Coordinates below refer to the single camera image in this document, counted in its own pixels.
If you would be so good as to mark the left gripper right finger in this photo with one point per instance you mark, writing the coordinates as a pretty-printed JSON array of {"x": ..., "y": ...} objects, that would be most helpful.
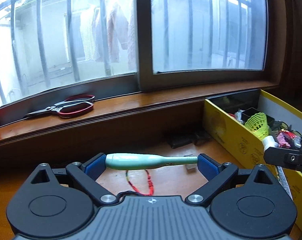
[{"x": 221, "y": 177}]

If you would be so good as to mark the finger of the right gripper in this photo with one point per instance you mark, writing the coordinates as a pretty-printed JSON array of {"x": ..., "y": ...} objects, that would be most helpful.
[{"x": 283, "y": 157}]

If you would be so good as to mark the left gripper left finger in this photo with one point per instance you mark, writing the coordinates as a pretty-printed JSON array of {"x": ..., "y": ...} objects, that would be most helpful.
[{"x": 83, "y": 177}]

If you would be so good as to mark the mint green tapered handle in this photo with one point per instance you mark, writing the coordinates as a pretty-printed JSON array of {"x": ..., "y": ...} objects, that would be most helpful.
[{"x": 134, "y": 161}]

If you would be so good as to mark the yellow green shuttlecock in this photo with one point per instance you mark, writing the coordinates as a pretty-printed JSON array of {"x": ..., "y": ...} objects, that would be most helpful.
[{"x": 263, "y": 134}]

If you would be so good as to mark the yellow cardboard box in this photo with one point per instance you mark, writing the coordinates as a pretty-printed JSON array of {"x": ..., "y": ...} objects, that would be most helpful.
[{"x": 241, "y": 142}]

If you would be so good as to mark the small black tray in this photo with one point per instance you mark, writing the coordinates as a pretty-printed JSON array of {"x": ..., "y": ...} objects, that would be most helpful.
[{"x": 253, "y": 114}]

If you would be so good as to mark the red handled scissors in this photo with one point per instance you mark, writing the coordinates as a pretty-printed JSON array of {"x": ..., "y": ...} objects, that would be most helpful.
[{"x": 71, "y": 107}]

